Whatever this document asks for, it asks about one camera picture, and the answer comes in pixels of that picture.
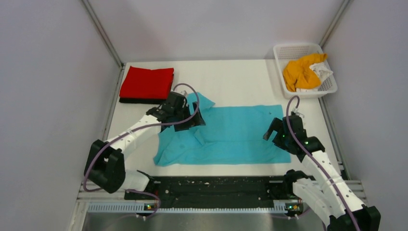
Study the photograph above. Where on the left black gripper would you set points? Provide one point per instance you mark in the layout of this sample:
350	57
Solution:
197	120

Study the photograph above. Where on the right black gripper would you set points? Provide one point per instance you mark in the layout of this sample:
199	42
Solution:
277	124

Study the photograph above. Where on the teal t shirt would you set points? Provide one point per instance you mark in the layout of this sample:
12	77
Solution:
232	136

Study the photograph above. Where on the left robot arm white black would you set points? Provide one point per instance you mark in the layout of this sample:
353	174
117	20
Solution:
105	164

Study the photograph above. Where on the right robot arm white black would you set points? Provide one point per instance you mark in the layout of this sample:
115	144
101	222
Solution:
323	189

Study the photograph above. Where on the orange t shirt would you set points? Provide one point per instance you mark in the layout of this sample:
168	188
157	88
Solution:
298	75

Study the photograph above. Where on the folded red t shirt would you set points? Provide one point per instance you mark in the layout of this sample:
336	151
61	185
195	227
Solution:
136	71

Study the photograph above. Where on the white t shirt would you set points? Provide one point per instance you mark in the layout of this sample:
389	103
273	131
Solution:
321	70

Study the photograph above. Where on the folded black t shirt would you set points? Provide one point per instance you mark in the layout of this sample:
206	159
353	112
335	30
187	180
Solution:
140	100

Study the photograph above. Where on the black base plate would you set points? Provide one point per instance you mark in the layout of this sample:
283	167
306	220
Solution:
220	192

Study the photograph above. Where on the white cable duct strip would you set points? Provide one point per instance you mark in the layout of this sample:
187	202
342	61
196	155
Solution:
141	208

